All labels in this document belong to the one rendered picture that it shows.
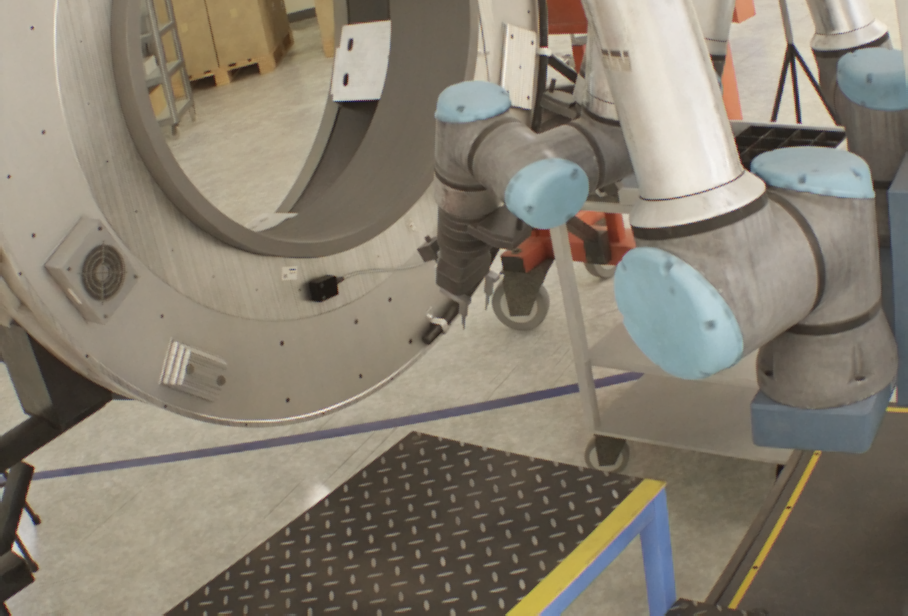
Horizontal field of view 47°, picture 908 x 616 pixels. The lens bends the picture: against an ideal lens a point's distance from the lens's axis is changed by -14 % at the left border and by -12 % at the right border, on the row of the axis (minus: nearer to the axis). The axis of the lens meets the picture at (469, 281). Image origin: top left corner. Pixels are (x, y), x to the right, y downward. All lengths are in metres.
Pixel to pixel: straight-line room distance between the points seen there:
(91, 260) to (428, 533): 0.61
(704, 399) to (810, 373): 1.26
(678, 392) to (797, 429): 1.28
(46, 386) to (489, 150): 0.87
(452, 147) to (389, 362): 0.79
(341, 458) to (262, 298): 1.04
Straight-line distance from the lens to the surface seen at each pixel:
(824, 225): 1.22
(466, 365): 3.21
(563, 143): 1.40
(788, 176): 1.23
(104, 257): 1.66
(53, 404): 1.90
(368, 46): 2.44
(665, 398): 2.58
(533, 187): 1.35
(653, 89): 1.10
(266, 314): 1.94
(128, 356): 1.77
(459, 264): 1.58
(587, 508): 1.43
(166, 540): 2.79
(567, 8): 2.94
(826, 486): 1.88
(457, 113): 1.42
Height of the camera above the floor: 1.40
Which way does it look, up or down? 22 degrees down
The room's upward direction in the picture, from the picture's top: 13 degrees counter-clockwise
